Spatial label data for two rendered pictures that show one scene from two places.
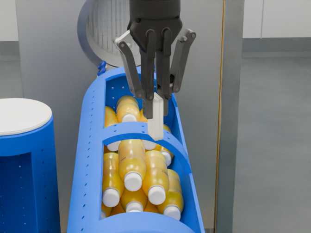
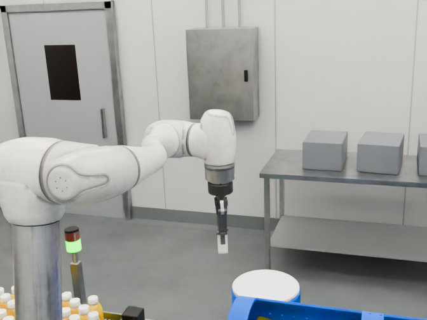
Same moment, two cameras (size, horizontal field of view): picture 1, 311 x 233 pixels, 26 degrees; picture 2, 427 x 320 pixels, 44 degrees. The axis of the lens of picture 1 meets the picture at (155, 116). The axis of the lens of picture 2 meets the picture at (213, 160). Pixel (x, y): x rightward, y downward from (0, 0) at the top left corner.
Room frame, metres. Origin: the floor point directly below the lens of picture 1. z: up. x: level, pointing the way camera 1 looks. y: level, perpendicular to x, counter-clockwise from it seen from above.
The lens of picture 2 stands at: (1.49, -1.41, 2.17)
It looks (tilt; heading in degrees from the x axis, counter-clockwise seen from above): 17 degrees down; 111
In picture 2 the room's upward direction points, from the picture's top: 2 degrees counter-clockwise
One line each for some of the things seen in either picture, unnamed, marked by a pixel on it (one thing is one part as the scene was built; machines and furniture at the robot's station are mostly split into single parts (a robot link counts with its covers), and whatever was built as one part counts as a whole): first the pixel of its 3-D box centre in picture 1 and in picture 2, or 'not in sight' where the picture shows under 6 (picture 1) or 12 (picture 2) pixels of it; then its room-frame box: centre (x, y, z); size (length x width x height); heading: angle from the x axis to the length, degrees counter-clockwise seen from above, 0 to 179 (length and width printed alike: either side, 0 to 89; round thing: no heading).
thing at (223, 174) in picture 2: not in sight; (219, 171); (0.97, 0.00, 1.69); 0.09 x 0.09 x 0.06
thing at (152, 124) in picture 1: (152, 117); not in sight; (0.97, 0.00, 1.46); 0.03 x 0.01 x 0.07; 24
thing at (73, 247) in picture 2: not in sight; (73, 244); (0.15, 0.35, 1.18); 0.06 x 0.06 x 0.05
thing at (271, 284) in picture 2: not in sight; (265, 286); (0.97, 0.49, 1.03); 0.28 x 0.28 x 0.01
